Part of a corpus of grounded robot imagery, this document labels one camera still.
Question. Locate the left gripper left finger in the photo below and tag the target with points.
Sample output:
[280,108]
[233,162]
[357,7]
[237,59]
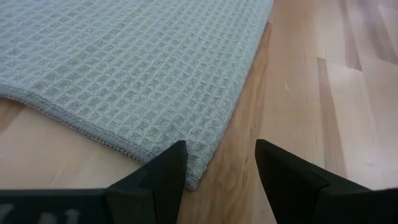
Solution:
[155,199]

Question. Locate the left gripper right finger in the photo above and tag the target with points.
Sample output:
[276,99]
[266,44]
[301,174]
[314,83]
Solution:
[289,193]

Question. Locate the grey waffle-weave towel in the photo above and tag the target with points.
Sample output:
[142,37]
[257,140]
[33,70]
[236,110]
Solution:
[124,62]

